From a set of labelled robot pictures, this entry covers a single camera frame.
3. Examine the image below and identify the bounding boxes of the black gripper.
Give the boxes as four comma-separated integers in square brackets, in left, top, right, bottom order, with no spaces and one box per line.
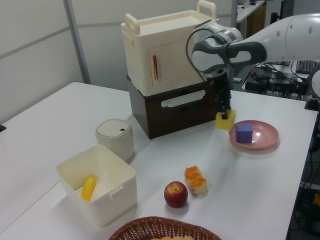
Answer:
[209,71,232,120]

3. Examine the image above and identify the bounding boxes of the yellow cube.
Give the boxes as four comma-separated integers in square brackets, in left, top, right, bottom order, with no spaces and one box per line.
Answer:
[215,109,237,132]

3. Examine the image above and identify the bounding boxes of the purple cube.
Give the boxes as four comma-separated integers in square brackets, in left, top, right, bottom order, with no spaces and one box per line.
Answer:
[235,122,254,144]

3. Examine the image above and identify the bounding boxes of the pink plate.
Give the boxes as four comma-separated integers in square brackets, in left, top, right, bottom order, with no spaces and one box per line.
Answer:
[228,120,280,151]

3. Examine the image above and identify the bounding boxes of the dark brown drawer box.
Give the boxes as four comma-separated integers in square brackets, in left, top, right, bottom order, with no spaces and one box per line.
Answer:
[126,74,221,140]

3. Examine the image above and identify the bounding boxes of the toy bread with orange topping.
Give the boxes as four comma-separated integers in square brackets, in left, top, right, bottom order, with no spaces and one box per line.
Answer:
[184,165,209,195]

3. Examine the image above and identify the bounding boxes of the black clamp stand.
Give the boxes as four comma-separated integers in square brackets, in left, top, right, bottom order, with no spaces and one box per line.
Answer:
[304,96,320,111]

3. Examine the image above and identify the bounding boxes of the background desk with wooden panel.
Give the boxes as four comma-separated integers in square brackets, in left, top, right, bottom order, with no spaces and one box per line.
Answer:
[235,0,267,33]

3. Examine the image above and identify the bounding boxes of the red toy apple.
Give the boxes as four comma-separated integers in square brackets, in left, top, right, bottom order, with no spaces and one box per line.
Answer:
[163,181,189,209]

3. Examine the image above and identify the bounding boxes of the small cream lidded bin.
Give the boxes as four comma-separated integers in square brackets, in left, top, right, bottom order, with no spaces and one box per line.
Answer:
[95,118,136,162]

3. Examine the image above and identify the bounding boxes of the pale bread in basket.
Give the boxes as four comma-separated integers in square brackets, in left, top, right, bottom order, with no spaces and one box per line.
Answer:
[149,234,196,240]

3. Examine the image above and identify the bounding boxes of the white open plastic box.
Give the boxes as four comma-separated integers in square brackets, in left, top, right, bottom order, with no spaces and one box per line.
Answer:
[55,144,138,228]

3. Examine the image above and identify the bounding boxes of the brown wicker basket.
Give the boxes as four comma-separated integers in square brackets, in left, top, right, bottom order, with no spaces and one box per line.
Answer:
[107,216,223,240]

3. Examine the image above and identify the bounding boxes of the yellow toy banana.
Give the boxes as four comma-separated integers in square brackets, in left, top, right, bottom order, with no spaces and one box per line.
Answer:
[80,175,97,202]

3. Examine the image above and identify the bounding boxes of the black electronics box with cables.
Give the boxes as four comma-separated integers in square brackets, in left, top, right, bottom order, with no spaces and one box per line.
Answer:
[244,65,274,93]

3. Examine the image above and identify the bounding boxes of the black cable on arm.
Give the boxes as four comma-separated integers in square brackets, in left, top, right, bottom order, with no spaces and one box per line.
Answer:
[185,28,227,82]

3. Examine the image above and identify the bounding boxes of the cream toy cabinet with handles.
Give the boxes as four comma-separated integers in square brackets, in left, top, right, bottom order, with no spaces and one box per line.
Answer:
[120,0,220,96]

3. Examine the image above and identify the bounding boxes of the grey partition post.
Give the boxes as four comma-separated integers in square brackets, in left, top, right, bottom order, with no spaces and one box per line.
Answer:
[65,0,91,85]

